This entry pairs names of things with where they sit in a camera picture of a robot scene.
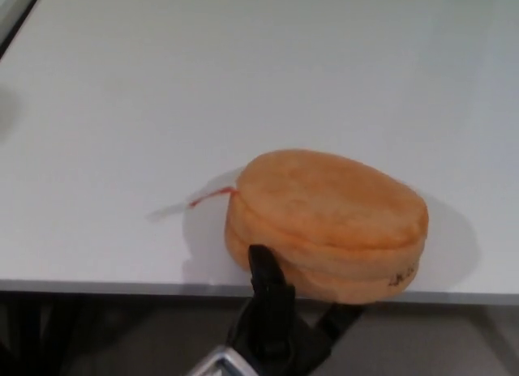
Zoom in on orange plush plate with tag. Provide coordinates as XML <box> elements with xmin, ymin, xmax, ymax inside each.
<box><xmin>146</xmin><ymin>147</ymin><xmax>430</xmax><ymax>305</ymax></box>

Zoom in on grey panel with black frame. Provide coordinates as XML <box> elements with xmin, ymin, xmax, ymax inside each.
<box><xmin>0</xmin><ymin>0</ymin><xmax>45</xmax><ymax>61</ymax></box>

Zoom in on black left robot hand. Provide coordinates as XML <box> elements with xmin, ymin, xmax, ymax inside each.
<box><xmin>226</xmin><ymin>243</ymin><xmax>367</xmax><ymax>376</ymax></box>

